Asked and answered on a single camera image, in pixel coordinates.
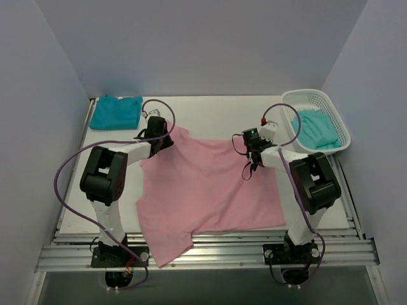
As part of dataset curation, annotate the pink t-shirt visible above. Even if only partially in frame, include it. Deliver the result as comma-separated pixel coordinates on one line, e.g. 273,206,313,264
136,126,286,267

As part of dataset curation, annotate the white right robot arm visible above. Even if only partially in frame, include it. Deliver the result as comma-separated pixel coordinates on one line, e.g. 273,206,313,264
242,128,341,262

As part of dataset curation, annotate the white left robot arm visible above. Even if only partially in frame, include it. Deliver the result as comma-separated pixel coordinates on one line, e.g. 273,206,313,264
79,116,174,266

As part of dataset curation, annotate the teal folded t-shirt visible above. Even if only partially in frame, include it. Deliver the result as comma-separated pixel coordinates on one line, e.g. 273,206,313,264
89,95,143,130

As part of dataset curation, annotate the mint green t-shirt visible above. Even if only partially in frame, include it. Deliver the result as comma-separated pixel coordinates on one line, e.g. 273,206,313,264
291,109,340,150

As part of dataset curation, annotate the white perforated plastic basket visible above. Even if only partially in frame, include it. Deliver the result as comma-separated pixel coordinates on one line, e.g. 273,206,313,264
281,89,351,155

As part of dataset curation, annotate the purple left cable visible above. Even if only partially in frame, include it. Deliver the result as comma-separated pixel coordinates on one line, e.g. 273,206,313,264
53,98,177,290

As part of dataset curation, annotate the purple cable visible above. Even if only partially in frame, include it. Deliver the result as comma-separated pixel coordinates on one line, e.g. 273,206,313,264
260,102,326,287
53,98,177,290

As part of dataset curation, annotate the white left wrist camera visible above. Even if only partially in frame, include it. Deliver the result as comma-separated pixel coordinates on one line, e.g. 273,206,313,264
142,109,161,121

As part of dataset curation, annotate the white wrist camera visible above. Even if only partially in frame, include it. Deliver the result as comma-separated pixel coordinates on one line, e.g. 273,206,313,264
259,118,279,142
142,109,161,121

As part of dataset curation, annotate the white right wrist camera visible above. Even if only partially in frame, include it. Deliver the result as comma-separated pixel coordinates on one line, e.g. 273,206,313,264
259,118,279,142

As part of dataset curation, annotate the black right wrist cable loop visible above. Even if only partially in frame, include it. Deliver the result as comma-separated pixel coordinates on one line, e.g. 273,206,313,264
231,133,259,181

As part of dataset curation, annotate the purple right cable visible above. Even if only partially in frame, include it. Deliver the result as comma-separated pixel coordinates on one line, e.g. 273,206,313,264
260,102,326,287

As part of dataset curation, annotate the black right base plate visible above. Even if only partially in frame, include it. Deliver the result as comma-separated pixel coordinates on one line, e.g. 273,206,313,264
262,243,320,265

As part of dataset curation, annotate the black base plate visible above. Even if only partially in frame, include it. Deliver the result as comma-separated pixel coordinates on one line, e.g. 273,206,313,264
262,243,320,265
90,246,149,268

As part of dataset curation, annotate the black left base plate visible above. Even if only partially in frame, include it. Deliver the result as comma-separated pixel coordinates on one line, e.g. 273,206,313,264
90,246,149,268

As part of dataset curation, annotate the aluminium rail frame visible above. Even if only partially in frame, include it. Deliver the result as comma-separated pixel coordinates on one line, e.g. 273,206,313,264
36,230,379,272

